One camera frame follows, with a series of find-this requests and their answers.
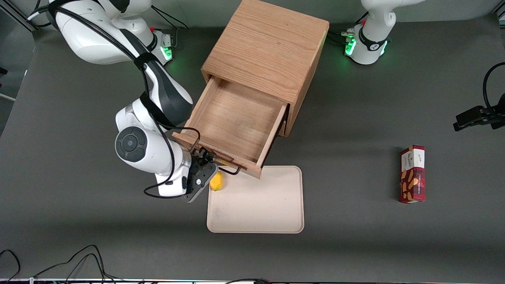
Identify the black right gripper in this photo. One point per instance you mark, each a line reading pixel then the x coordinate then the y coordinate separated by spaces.
pixel 202 161

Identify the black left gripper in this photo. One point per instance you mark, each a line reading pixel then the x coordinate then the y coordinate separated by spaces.
pixel 476 116

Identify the wooden drawer with worn front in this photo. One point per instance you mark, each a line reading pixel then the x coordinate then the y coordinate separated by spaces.
pixel 236 118

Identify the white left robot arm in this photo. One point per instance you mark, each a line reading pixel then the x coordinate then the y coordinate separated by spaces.
pixel 373 39

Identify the wooden drawer with clean front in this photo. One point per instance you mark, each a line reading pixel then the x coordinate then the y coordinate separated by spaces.
pixel 283 129

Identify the wooden drawer cabinet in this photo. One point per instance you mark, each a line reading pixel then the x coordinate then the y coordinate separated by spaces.
pixel 268 47

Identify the yellow lemon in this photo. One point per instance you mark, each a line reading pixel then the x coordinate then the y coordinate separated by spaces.
pixel 216 182

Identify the beige rectangular tray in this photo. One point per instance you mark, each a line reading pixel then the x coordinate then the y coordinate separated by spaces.
pixel 260 205

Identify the red cookie box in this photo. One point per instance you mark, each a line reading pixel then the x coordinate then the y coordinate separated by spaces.
pixel 412 177

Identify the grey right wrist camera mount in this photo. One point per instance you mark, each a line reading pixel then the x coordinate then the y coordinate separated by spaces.
pixel 199 185

